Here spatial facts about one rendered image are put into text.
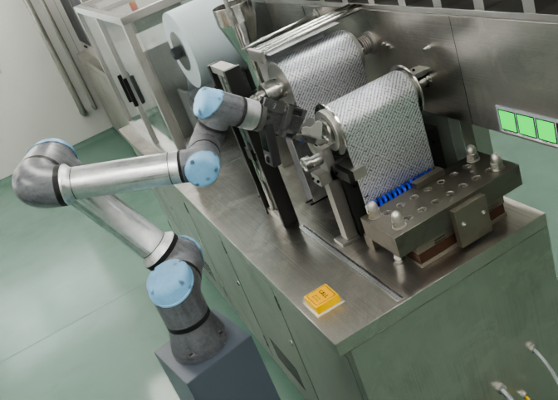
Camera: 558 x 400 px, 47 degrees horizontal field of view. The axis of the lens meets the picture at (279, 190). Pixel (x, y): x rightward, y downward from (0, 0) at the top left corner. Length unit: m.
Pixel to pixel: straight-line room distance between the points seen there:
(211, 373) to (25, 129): 5.67
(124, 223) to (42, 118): 5.48
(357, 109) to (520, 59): 0.41
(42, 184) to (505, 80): 1.08
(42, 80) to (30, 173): 5.52
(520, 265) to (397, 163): 0.42
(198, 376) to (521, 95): 1.01
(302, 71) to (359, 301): 0.66
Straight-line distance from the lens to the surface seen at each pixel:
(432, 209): 1.66
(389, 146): 1.75
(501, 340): 1.88
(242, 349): 1.68
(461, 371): 1.84
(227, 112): 1.53
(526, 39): 1.51
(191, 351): 1.68
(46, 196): 1.52
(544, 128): 1.58
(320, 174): 1.76
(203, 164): 1.42
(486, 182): 1.73
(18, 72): 7.03
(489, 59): 1.62
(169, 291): 1.58
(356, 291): 1.68
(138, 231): 1.68
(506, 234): 1.75
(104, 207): 1.66
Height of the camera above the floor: 1.89
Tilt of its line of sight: 25 degrees down
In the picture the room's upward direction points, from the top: 21 degrees counter-clockwise
